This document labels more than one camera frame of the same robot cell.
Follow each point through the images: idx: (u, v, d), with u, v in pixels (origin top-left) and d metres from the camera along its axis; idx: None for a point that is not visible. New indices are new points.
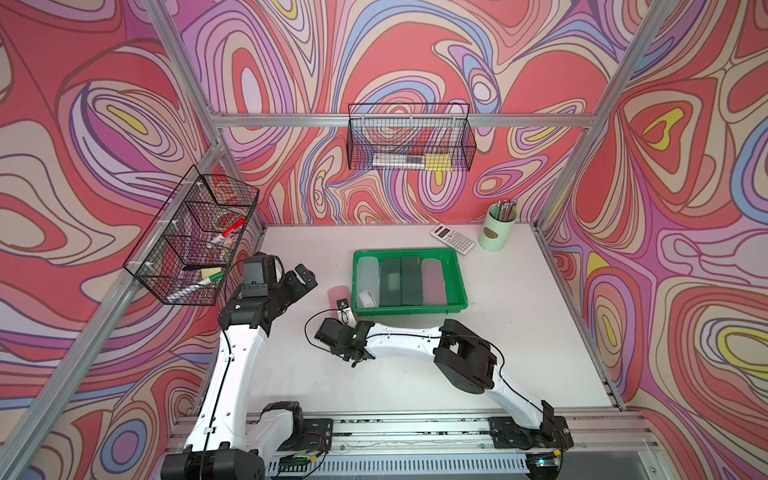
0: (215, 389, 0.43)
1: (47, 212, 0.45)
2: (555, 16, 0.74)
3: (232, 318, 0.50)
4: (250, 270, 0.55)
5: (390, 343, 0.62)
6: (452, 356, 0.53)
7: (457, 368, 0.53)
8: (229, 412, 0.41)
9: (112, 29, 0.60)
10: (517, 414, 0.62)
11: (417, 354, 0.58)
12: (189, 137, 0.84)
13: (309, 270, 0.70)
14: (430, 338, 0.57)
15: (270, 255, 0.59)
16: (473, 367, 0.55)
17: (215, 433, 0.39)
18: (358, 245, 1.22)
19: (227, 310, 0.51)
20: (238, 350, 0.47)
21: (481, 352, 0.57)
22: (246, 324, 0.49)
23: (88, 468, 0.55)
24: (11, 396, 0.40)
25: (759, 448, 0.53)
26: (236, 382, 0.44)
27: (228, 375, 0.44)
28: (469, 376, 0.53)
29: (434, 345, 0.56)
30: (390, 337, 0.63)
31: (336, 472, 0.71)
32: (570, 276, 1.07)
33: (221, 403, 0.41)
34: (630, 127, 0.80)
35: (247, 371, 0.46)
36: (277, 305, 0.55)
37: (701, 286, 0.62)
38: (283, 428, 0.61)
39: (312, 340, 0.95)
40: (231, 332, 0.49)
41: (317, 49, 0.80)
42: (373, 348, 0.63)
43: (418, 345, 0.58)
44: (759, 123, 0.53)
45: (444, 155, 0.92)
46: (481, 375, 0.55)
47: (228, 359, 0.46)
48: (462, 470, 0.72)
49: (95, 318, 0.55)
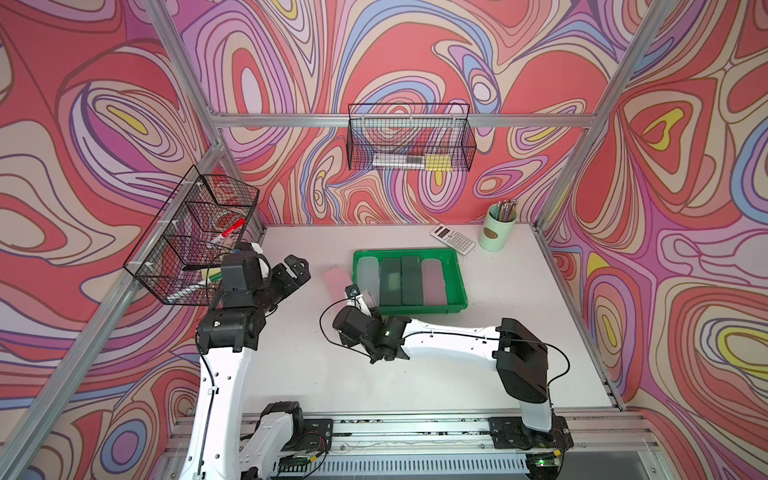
0: (201, 425, 0.39)
1: (48, 212, 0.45)
2: (555, 15, 0.73)
3: (213, 338, 0.44)
4: (231, 278, 0.47)
5: (436, 345, 0.53)
6: (515, 361, 0.45)
7: (521, 374, 0.45)
8: (218, 454, 0.38)
9: (112, 30, 0.60)
10: (531, 416, 0.59)
11: (466, 355, 0.50)
12: (189, 137, 0.84)
13: (297, 263, 0.61)
14: (486, 339, 0.50)
15: (252, 257, 0.50)
16: (536, 373, 0.48)
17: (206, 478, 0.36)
18: (358, 245, 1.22)
19: (206, 329, 0.44)
20: (222, 379, 0.41)
21: (541, 357, 0.50)
22: (230, 346, 0.43)
23: (88, 468, 0.55)
24: (12, 396, 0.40)
25: (760, 449, 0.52)
26: (224, 417, 0.39)
27: (214, 409, 0.40)
28: (533, 385, 0.46)
29: (494, 347, 0.48)
30: (433, 336, 0.54)
31: (335, 472, 0.71)
32: (569, 276, 1.08)
33: (210, 442, 0.38)
34: (630, 127, 0.80)
35: (235, 402, 0.41)
36: (262, 314, 0.50)
37: (700, 286, 0.62)
38: (285, 432, 0.62)
39: (326, 332, 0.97)
40: (212, 356, 0.43)
41: (316, 49, 0.80)
42: (413, 349, 0.55)
43: (470, 347, 0.50)
44: (759, 122, 0.53)
45: (444, 155, 0.92)
46: (543, 384, 0.48)
47: (212, 390, 0.41)
48: (462, 471, 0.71)
49: (95, 318, 0.55)
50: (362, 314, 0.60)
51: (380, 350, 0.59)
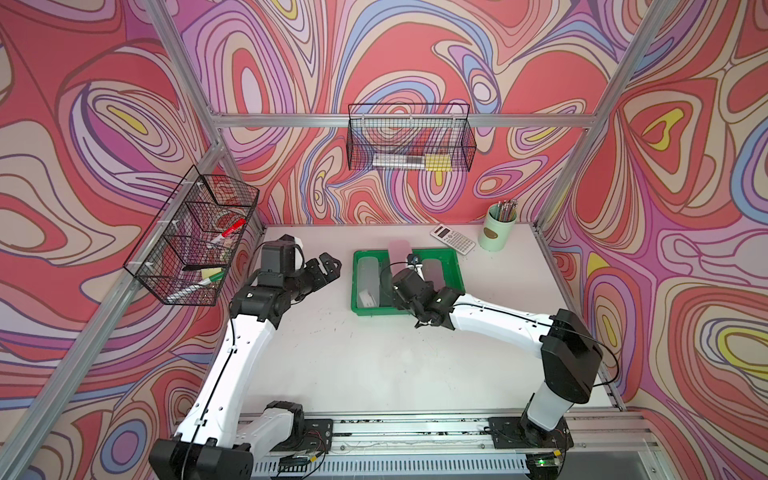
0: (213, 378, 0.42)
1: (48, 212, 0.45)
2: (555, 15, 0.73)
3: (243, 307, 0.49)
4: (267, 257, 0.53)
5: (484, 318, 0.55)
6: (563, 349, 0.45)
7: (567, 365, 0.44)
8: (222, 407, 0.40)
9: (113, 30, 0.61)
10: (539, 413, 0.61)
11: (512, 337, 0.51)
12: (189, 137, 0.84)
13: (331, 261, 0.66)
14: (537, 323, 0.50)
15: (289, 243, 0.56)
16: (585, 372, 0.46)
17: (205, 426, 0.39)
18: (357, 244, 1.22)
19: (238, 300, 0.50)
20: (242, 342, 0.45)
21: (596, 358, 0.48)
22: (255, 316, 0.48)
23: (88, 468, 0.55)
24: (12, 396, 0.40)
25: (760, 449, 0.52)
26: (234, 377, 0.43)
27: (227, 368, 0.43)
28: (577, 382, 0.44)
29: (542, 332, 0.48)
30: (482, 310, 0.56)
31: (335, 472, 0.71)
32: (570, 276, 1.07)
33: (217, 395, 0.41)
34: (630, 127, 0.80)
35: (247, 368, 0.45)
36: (290, 300, 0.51)
37: (701, 286, 0.62)
38: (282, 429, 0.61)
39: (328, 335, 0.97)
40: (238, 321, 0.47)
41: (316, 49, 0.80)
42: (460, 317, 0.57)
43: (518, 327, 0.51)
44: (759, 123, 0.53)
45: (444, 155, 0.92)
46: (589, 386, 0.46)
47: (231, 350, 0.45)
48: (461, 470, 0.78)
49: (95, 318, 0.55)
50: (419, 278, 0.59)
51: (428, 313, 0.63)
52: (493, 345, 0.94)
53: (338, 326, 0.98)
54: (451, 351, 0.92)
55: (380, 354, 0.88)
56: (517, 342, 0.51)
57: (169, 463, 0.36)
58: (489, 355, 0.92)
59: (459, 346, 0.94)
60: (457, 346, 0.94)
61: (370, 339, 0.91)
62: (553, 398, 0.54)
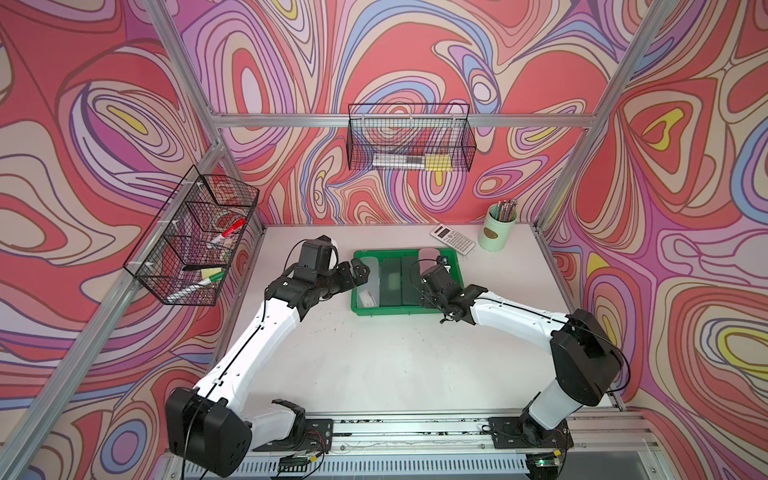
0: (238, 347, 0.46)
1: (48, 212, 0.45)
2: (555, 15, 0.73)
3: (277, 292, 0.54)
4: (306, 255, 0.58)
5: (501, 312, 0.57)
6: (575, 347, 0.45)
7: (577, 363, 0.45)
8: (238, 374, 0.43)
9: (113, 30, 0.61)
10: (541, 409, 0.62)
11: (528, 333, 0.53)
12: (189, 137, 0.84)
13: (361, 266, 0.70)
14: (551, 318, 0.51)
15: (330, 246, 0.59)
16: (597, 374, 0.45)
17: (221, 387, 0.41)
18: (357, 244, 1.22)
19: (274, 287, 0.54)
20: (269, 321, 0.49)
21: (612, 362, 0.47)
22: (285, 302, 0.52)
23: (87, 468, 0.55)
24: (11, 396, 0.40)
25: (760, 449, 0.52)
26: (255, 350, 0.46)
27: (251, 341, 0.47)
28: (588, 381, 0.44)
29: (555, 327, 0.49)
30: (501, 305, 0.59)
31: (335, 472, 0.71)
32: (569, 276, 1.08)
33: (237, 363, 0.44)
34: (630, 127, 0.80)
35: (267, 346, 0.47)
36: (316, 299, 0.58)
37: (701, 286, 0.62)
38: (282, 426, 0.61)
39: (328, 335, 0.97)
40: (271, 303, 0.52)
41: (316, 49, 0.80)
42: (479, 310, 0.61)
43: (533, 322, 0.52)
44: (759, 123, 0.53)
45: (444, 155, 0.92)
46: (602, 388, 0.45)
47: (258, 326, 0.48)
48: (462, 471, 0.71)
49: (95, 318, 0.55)
50: (447, 274, 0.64)
51: (450, 306, 0.67)
52: (493, 344, 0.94)
53: (338, 326, 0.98)
54: (451, 351, 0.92)
55: (380, 353, 0.88)
56: (533, 338, 0.52)
57: (181, 413, 0.39)
58: (489, 354, 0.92)
59: (460, 346, 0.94)
60: (457, 345, 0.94)
61: (370, 339, 0.91)
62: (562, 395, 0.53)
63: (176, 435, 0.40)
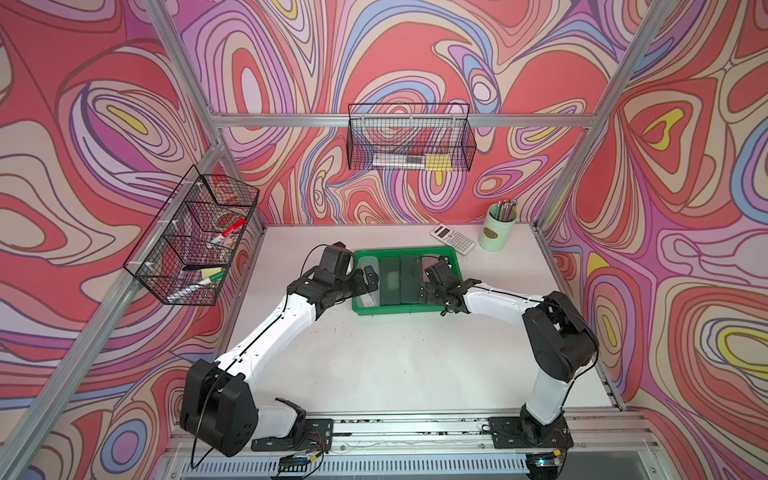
0: (257, 332, 0.49)
1: (47, 212, 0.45)
2: (554, 16, 0.74)
3: (298, 289, 0.58)
4: (329, 257, 0.62)
5: (487, 297, 0.63)
6: (545, 321, 0.50)
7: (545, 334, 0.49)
8: (257, 354, 0.46)
9: (113, 30, 0.61)
10: (537, 404, 0.63)
11: (511, 316, 0.57)
12: (189, 137, 0.84)
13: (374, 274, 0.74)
14: (528, 297, 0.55)
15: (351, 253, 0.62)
16: (569, 349, 0.50)
17: (240, 363, 0.44)
18: (357, 244, 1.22)
19: (296, 284, 0.59)
20: (289, 313, 0.53)
21: (587, 342, 0.50)
22: (306, 299, 0.56)
23: (87, 468, 0.55)
24: (11, 397, 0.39)
25: (761, 449, 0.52)
26: (273, 337, 0.48)
27: (271, 328, 0.50)
28: (559, 356, 0.48)
29: (531, 305, 0.54)
30: (490, 292, 0.64)
31: (336, 472, 0.71)
32: (570, 276, 1.07)
33: (256, 345, 0.47)
34: (630, 127, 0.80)
35: (285, 336, 0.50)
36: (330, 303, 0.61)
37: (701, 286, 0.62)
38: (283, 424, 0.61)
39: (329, 334, 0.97)
40: (292, 299, 0.55)
41: (317, 49, 0.80)
42: (471, 298, 0.66)
43: (512, 301, 0.58)
44: (759, 123, 0.53)
45: (444, 155, 0.92)
46: (574, 364, 0.48)
47: (278, 316, 0.52)
48: (462, 471, 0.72)
49: (95, 317, 0.55)
50: (447, 267, 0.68)
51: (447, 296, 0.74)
52: (493, 344, 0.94)
53: (338, 326, 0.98)
54: (451, 350, 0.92)
55: (380, 353, 0.88)
56: (515, 318, 0.56)
57: (199, 386, 0.41)
58: (489, 354, 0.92)
59: (460, 346, 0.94)
60: (457, 345, 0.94)
61: (370, 339, 0.91)
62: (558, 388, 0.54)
63: (189, 407, 0.42)
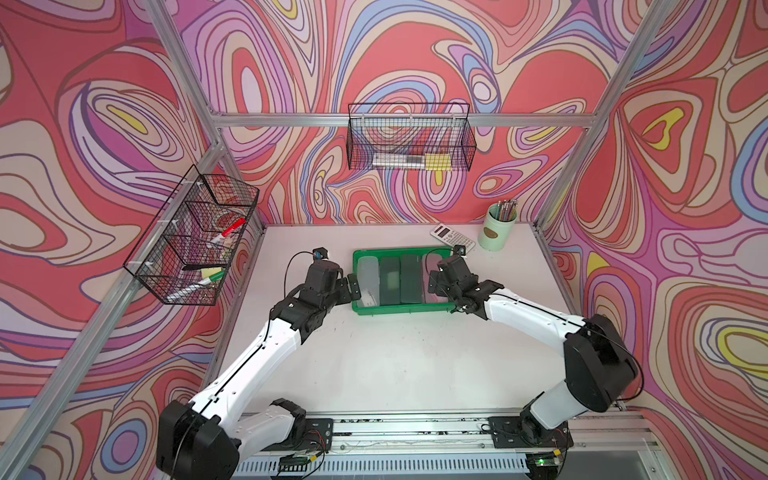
0: (237, 363, 0.47)
1: (48, 212, 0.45)
2: (555, 15, 0.73)
3: (281, 313, 0.55)
4: (313, 276, 0.59)
5: (515, 310, 0.57)
6: (589, 351, 0.44)
7: (588, 366, 0.44)
8: (234, 391, 0.43)
9: (112, 29, 0.60)
10: (544, 409, 0.62)
11: (540, 333, 0.52)
12: (189, 137, 0.84)
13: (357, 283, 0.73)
14: (568, 320, 0.50)
15: (338, 268, 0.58)
16: (609, 380, 0.45)
17: (215, 403, 0.42)
18: (357, 244, 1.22)
19: (280, 308, 0.56)
20: (271, 342, 0.50)
21: (627, 371, 0.46)
22: (289, 324, 0.53)
23: (88, 468, 0.55)
24: (11, 396, 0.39)
25: (760, 449, 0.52)
26: (252, 370, 0.46)
27: (251, 358, 0.47)
28: (598, 388, 0.44)
29: (570, 330, 0.48)
30: (516, 303, 0.58)
31: (336, 472, 0.71)
32: (569, 276, 1.08)
33: (234, 380, 0.44)
34: (630, 127, 0.80)
35: (265, 367, 0.48)
36: (321, 320, 0.59)
37: (701, 285, 0.62)
38: (280, 431, 0.61)
39: (329, 334, 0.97)
40: (274, 324, 0.53)
41: (317, 49, 0.80)
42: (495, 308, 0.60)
43: (547, 322, 0.52)
44: (759, 122, 0.53)
45: (444, 155, 0.92)
46: (612, 396, 0.44)
47: (260, 345, 0.49)
48: (462, 470, 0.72)
49: (95, 318, 0.55)
50: (465, 265, 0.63)
51: (464, 299, 0.67)
52: (493, 344, 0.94)
53: (338, 326, 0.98)
54: (451, 350, 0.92)
55: (380, 353, 0.88)
56: (547, 338, 0.51)
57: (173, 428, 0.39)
58: (489, 354, 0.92)
59: (460, 346, 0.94)
60: (457, 345, 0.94)
61: (370, 339, 0.91)
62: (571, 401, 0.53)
63: (165, 451, 0.40)
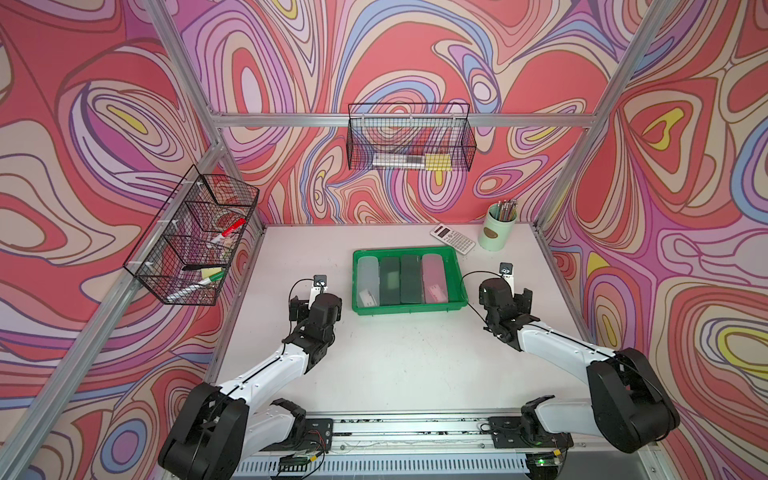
0: (258, 367, 0.53)
1: (47, 212, 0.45)
2: (555, 15, 0.73)
3: (295, 341, 0.63)
4: (316, 312, 0.65)
5: (546, 339, 0.58)
6: (618, 383, 0.44)
7: (617, 397, 0.43)
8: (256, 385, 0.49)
9: (112, 29, 0.60)
10: (549, 409, 0.63)
11: (569, 361, 0.52)
12: (189, 137, 0.84)
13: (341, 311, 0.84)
14: (596, 350, 0.50)
15: (336, 303, 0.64)
16: (638, 416, 0.42)
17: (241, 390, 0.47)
18: (357, 245, 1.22)
19: (292, 336, 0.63)
20: (286, 357, 0.57)
21: (664, 416, 0.43)
22: (301, 350, 0.61)
23: (88, 468, 0.55)
24: (11, 396, 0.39)
25: (760, 449, 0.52)
26: (271, 375, 0.52)
27: (270, 364, 0.54)
28: (625, 421, 0.42)
29: (597, 358, 0.48)
30: (548, 333, 0.59)
31: (336, 472, 0.71)
32: (570, 276, 1.07)
33: (256, 377, 0.50)
34: (630, 127, 0.80)
35: (280, 377, 0.54)
36: (325, 347, 0.66)
37: (701, 285, 0.62)
38: (280, 430, 0.61)
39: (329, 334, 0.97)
40: (288, 348, 0.60)
41: (317, 49, 0.80)
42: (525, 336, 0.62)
43: (576, 351, 0.52)
44: (759, 123, 0.53)
45: (444, 155, 0.92)
46: (643, 435, 0.41)
47: (276, 357, 0.57)
48: (462, 470, 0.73)
49: (94, 318, 0.55)
50: (508, 295, 0.69)
51: (500, 327, 0.69)
52: (493, 344, 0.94)
53: (338, 326, 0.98)
54: (451, 350, 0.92)
55: (380, 353, 0.88)
56: (577, 367, 0.50)
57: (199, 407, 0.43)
58: (490, 354, 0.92)
59: (461, 346, 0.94)
60: (457, 345, 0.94)
61: (370, 338, 0.91)
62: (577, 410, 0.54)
63: (181, 432, 0.42)
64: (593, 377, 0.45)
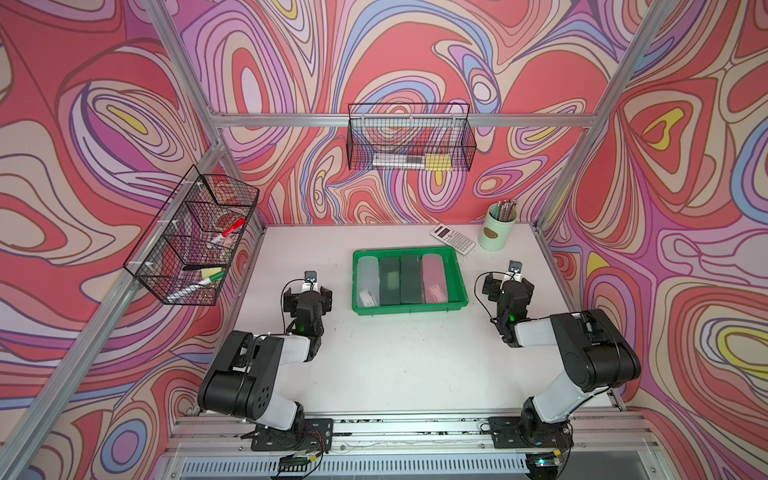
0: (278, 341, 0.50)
1: (47, 212, 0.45)
2: (555, 15, 0.73)
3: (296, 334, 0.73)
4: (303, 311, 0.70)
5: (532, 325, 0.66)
6: (569, 324, 0.52)
7: (568, 335, 0.51)
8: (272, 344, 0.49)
9: (112, 29, 0.60)
10: (544, 401, 0.64)
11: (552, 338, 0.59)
12: (189, 137, 0.84)
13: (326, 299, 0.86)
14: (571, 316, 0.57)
15: (317, 300, 0.73)
16: (592, 348, 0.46)
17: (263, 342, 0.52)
18: (357, 245, 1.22)
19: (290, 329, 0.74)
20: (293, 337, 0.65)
21: (620, 352, 0.49)
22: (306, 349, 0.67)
23: (88, 468, 0.55)
24: (11, 396, 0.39)
25: (760, 448, 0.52)
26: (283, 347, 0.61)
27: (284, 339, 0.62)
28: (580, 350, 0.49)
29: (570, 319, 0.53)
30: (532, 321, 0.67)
31: (335, 472, 0.71)
32: (569, 276, 1.08)
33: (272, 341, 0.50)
34: (630, 127, 0.80)
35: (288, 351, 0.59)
36: (319, 339, 0.74)
37: (701, 286, 0.62)
38: (286, 415, 0.62)
39: (329, 335, 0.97)
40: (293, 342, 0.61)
41: (317, 49, 0.80)
42: (519, 327, 0.71)
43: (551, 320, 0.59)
44: (759, 123, 0.53)
45: (444, 155, 0.92)
46: (598, 362, 0.47)
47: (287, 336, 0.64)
48: (462, 471, 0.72)
49: (95, 317, 0.55)
50: (525, 300, 0.73)
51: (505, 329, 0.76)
52: (493, 344, 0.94)
53: (338, 326, 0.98)
54: (451, 350, 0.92)
55: (380, 353, 0.88)
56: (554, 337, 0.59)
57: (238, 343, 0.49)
58: (490, 354, 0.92)
59: (461, 346, 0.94)
60: (457, 345, 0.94)
61: (370, 339, 0.91)
62: (568, 388, 0.55)
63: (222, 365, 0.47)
64: (555, 325, 0.54)
